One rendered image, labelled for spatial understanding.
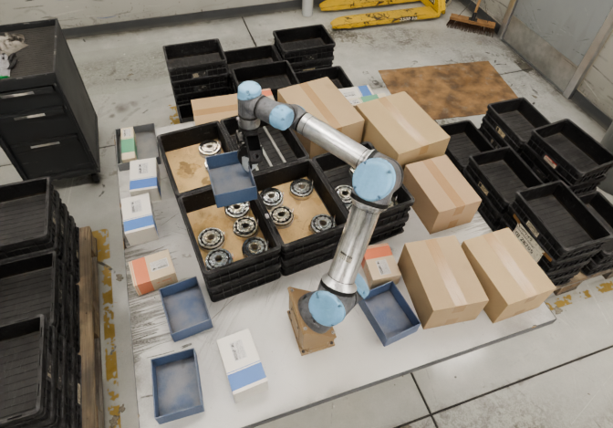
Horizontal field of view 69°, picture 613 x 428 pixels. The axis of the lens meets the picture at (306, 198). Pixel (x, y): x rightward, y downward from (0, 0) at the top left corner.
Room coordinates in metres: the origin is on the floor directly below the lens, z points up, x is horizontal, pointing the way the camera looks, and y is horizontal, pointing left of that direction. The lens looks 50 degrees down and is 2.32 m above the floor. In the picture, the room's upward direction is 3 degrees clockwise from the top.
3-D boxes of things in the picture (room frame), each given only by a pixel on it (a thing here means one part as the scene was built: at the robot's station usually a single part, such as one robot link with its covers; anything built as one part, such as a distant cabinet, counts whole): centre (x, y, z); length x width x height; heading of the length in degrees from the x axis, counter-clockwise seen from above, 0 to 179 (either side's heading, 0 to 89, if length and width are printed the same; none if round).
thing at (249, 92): (1.17, 0.20, 1.42); 0.09 x 0.08 x 0.11; 59
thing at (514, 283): (0.97, -0.80, 0.78); 0.30 x 0.22 x 0.16; 22
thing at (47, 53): (2.19, 1.70, 0.45); 0.60 x 0.45 x 0.90; 21
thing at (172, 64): (2.74, 0.84, 0.37); 0.40 x 0.30 x 0.45; 111
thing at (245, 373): (0.56, 0.19, 0.74); 0.20 x 0.12 x 0.09; 26
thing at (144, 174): (1.40, 0.77, 0.74); 0.20 x 0.12 x 0.09; 16
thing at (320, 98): (1.85, -0.04, 0.80); 0.40 x 0.30 x 0.20; 28
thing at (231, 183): (1.12, 0.28, 1.11); 0.20 x 0.15 x 0.07; 20
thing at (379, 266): (1.00, -0.32, 0.74); 0.16 x 0.12 x 0.07; 16
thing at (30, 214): (1.29, 1.40, 0.37); 0.40 x 0.30 x 0.45; 21
